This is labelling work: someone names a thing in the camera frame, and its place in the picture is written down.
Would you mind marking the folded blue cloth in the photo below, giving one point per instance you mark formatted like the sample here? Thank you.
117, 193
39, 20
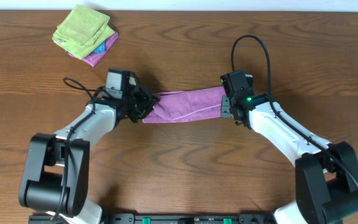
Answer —
100, 48

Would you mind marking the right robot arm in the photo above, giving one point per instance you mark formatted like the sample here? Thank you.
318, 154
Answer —
326, 174

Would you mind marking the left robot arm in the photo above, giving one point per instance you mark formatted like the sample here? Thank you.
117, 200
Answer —
56, 172

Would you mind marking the purple microfiber cloth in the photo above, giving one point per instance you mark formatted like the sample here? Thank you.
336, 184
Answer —
186, 106

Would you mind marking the folded purple cloth bottom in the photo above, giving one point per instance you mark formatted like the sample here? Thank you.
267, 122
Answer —
93, 59

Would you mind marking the folded green cloth lower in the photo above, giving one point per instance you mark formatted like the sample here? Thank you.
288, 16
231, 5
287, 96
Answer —
81, 43

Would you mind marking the folded green cloth top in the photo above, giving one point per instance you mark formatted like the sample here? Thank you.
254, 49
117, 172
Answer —
83, 17

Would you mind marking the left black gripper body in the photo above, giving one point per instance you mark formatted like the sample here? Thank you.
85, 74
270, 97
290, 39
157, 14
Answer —
140, 104

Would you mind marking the folded green cloth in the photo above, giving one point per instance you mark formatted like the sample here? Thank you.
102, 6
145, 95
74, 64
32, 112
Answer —
81, 43
83, 17

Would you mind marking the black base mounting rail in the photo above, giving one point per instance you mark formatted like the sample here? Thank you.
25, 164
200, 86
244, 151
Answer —
243, 218

